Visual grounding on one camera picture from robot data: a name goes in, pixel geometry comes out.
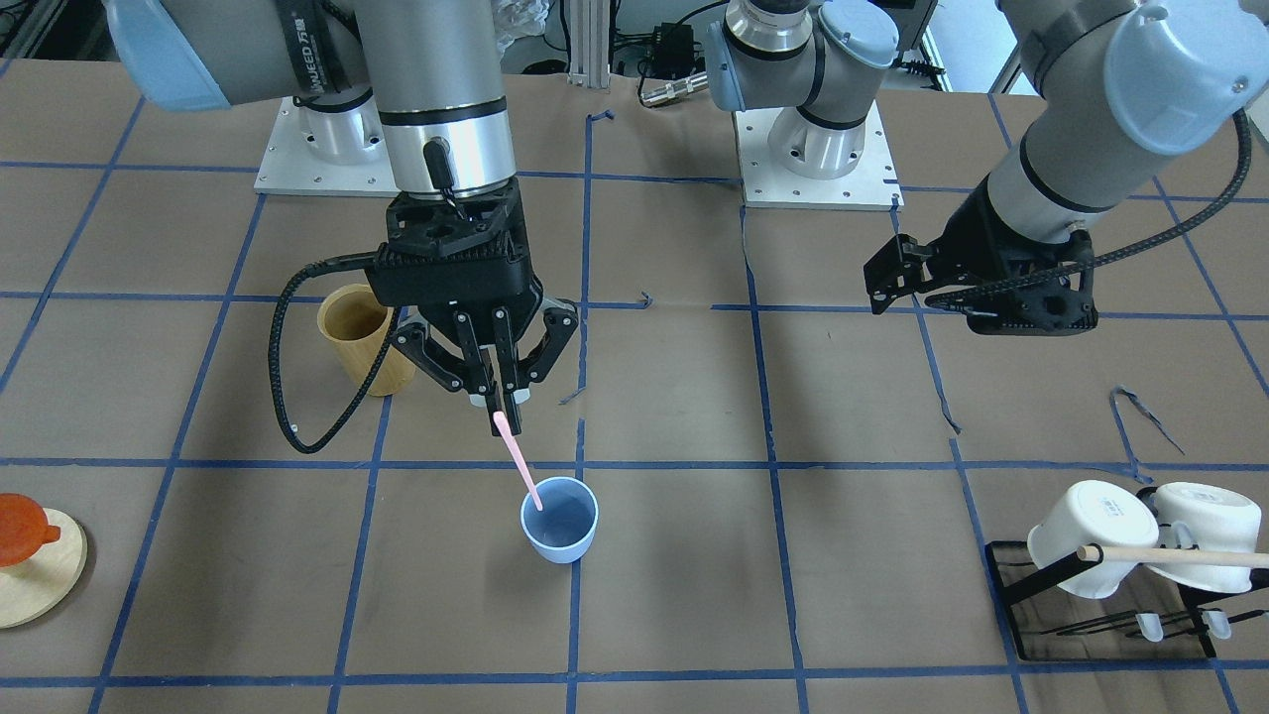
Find aluminium frame post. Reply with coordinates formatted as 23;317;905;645
560;0;615;91

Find bamboo cylinder holder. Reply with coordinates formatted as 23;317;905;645
317;284;416;398

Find wooden mug tree stand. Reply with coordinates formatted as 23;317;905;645
1;509;89;629

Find white mug far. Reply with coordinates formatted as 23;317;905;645
1146;482;1263;595

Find white mug near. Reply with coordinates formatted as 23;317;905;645
1027;479;1159;568

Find white mug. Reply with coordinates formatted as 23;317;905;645
1027;479;1159;568
1146;482;1263;595

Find black wire mug rack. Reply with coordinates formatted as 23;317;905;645
983;539;1266;665

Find light blue cup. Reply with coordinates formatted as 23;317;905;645
519;476;600;564

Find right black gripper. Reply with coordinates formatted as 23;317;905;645
367;178;580;435

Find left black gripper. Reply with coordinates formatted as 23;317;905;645
863;181;1098;337

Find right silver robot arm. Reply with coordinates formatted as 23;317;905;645
104;1;580;453

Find orange cup on stand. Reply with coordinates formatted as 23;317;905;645
1;493;60;568

